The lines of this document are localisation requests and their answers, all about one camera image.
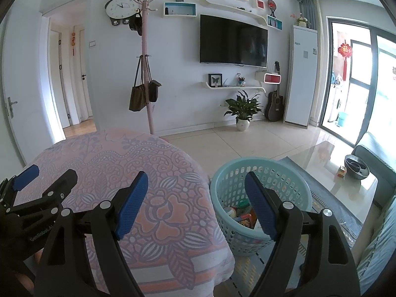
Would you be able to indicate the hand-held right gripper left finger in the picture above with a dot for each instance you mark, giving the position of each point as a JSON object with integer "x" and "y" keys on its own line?
{"x": 133, "y": 204}

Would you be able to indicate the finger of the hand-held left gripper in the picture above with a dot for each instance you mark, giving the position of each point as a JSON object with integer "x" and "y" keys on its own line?
{"x": 58, "y": 185}
{"x": 26, "y": 174}

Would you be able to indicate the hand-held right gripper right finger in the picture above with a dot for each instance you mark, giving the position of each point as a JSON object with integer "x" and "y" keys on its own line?
{"x": 263, "y": 207}

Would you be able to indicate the orange snack packet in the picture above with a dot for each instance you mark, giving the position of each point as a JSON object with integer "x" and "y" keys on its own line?
{"x": 247, "y": 219}

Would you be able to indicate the white small bottle pack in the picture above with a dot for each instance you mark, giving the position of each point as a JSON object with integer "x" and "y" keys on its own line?
{"x": 230, "y": 212}

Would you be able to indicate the light blue plastic basket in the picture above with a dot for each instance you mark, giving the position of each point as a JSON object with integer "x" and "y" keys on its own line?
{"x": 235, "y": 241}

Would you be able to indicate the pink patterned tablecloth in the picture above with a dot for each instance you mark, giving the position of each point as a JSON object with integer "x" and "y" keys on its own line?
{"x": 173, "y": 191}

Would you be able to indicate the glass coffee table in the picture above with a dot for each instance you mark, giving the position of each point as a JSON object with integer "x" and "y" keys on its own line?
{"x": 328, "y": 167}

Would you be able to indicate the small colourful cube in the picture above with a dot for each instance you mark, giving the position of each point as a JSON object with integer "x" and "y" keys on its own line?
{"x": 341, "y": 171}

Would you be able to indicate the white hallway door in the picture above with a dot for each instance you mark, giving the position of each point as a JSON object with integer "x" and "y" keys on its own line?
{"x": 85, "y": 92}

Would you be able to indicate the dark round bowl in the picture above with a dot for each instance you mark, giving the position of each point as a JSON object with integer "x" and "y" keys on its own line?
{"x": 355, "y": 168}

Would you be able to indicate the black guitar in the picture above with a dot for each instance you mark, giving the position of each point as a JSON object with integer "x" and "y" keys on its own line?
{"x": 274, "y": 106}

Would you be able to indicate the green potted plant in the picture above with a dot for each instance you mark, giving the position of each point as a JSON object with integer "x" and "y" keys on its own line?
{"x": 243, "y": 106}

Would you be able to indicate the brown handbag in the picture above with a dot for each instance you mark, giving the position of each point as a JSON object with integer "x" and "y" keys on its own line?
{"x": 137, "y": 99}

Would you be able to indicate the dark handbag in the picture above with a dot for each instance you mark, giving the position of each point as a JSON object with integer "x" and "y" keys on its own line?
{"x": 153, "y": 91}

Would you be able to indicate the blue bucket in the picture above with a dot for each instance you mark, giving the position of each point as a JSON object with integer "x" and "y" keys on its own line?
{"x": 342, "y": 120}

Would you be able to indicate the blue patterned sofa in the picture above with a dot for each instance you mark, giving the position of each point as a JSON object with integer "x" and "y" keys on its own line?
{"x": 377, "y": 247}

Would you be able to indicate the grey sofa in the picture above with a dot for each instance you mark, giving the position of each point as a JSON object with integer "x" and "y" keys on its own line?
{"x": 374, "y": 151}

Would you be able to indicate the small shelf ornament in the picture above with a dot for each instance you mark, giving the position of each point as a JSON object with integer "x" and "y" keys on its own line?
{"x": 241, "y": 82}

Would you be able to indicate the white washing machine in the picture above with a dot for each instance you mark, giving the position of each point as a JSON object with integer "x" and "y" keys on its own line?
{"x": 337, "y": 102}

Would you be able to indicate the white standing air conditioner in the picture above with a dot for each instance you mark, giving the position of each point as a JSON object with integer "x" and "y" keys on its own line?
{"x": 300, "y": 83}

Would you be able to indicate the red and white box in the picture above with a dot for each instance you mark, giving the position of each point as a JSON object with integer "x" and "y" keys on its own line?
{"x": 271, "y": 78}

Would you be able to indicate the small red hallway ornament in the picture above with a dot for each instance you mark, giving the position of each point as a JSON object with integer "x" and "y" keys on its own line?
{"x": 73, "y": 40}

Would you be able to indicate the sliding glass door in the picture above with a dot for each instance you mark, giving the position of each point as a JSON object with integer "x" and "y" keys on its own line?
{"x": 369, "y": 99}

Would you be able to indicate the pink coat rack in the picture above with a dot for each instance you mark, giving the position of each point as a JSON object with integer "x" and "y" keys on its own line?
{"x": 144, "y": 37}

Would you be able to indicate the red knot hanging ornament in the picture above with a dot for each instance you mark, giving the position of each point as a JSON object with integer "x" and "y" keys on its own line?
{"x": 344, "y": 50}

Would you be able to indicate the black hat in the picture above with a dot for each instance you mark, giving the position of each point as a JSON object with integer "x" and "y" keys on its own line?
{"x": 136, "y": 23}

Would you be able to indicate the small blue cube shelf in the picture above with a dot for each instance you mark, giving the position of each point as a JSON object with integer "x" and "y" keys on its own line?
{"x": 274, "y": 22}

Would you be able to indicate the small potted flower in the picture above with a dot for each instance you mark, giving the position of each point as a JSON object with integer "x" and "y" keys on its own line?
{"x": 300, "y": 21}

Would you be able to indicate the grey curtain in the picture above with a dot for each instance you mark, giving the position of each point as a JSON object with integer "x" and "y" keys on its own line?
{"x": 309, "y": 14}

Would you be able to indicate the long white cube shelf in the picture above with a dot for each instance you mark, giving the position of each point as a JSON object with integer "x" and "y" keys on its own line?
{"x": 180, "y": 10}

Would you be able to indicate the round red fan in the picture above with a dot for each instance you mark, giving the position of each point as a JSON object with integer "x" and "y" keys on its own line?
{"x": 272, "y": 4}

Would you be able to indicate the low white wall shelf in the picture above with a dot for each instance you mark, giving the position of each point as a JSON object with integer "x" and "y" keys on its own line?
{"x": 229, "y": 87}

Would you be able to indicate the black photo frame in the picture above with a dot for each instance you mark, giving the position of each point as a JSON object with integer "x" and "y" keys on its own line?
{"x": 215, "y": 80}

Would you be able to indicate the black wall television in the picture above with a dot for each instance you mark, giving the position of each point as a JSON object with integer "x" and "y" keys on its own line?
{"x": 233, "y": 40}

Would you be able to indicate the panda wall clock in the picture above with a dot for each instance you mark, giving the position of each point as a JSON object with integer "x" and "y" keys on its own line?
{"x": 120, "y": 6}

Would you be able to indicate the curved white wall shelf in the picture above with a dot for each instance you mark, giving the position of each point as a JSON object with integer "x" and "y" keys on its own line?
{"x": 232, "y": 6}

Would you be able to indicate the red wall cube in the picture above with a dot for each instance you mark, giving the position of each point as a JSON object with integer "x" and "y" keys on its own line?
{"x": 260, "y": 3}

